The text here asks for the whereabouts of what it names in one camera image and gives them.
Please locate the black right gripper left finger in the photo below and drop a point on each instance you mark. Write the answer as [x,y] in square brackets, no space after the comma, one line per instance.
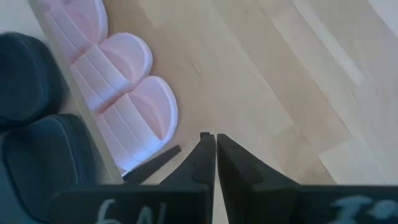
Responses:
[186,193]

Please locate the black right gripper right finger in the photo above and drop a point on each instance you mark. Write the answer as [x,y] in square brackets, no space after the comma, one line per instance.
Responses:
[264,199]

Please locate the pink rubber slide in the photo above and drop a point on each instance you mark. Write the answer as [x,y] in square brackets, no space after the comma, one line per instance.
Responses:
[146,118]
[77,25]
[124,62]

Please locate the black rubber slide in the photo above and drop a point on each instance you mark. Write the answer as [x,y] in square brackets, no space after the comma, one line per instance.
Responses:
[46,161]
[28,77]

